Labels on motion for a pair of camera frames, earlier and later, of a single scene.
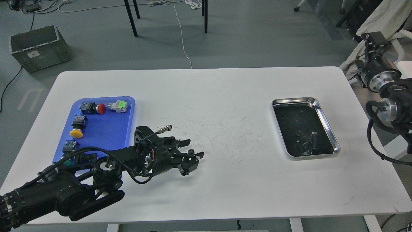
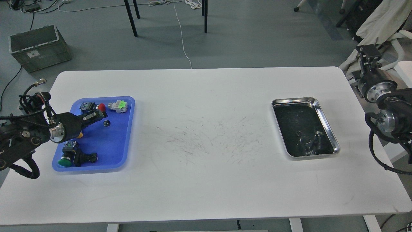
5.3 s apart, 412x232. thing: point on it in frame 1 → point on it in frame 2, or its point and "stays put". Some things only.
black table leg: x=136 y=9 stays put
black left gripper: x=156 y=154 → x=68 y=126
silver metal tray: x=304 y=130 stays put
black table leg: x=128 y=8 stays put
